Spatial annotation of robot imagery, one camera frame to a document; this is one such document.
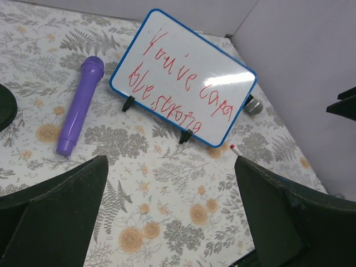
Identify blue framed whiteboard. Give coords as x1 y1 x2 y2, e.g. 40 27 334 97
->
110 9 257 147

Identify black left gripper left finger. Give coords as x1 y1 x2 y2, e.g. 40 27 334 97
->
1 156 108 266

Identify black wire whiteboard stand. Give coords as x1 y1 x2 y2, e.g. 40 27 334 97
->
121 95 194 145

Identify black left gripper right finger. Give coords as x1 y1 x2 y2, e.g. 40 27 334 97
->
235 156 355 266

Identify black round microphone stand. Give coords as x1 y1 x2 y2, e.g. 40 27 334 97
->
0 85 18 131

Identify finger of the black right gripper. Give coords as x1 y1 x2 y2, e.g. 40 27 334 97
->
326 87 356 121

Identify red white marker pen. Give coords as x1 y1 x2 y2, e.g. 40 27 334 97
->
230 144 243 156

